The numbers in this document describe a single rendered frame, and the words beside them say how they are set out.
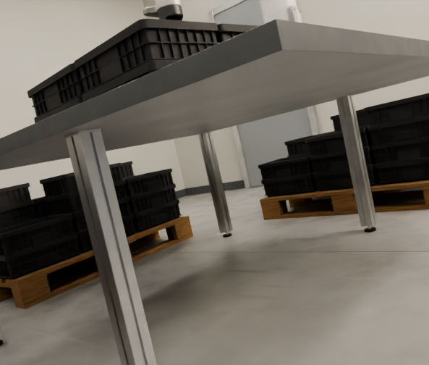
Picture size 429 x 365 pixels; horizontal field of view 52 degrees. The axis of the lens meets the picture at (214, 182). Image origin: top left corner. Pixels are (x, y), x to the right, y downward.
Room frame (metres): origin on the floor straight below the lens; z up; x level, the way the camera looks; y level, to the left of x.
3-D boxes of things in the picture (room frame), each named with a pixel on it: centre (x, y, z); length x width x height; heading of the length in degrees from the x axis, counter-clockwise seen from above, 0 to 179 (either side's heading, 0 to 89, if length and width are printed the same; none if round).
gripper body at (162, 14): (1.37, 0.02, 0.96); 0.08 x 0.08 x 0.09
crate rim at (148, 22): (1.42, 0.12, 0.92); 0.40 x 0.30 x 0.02; 44
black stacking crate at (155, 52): (1.42, 0.12, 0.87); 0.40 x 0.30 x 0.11; 44
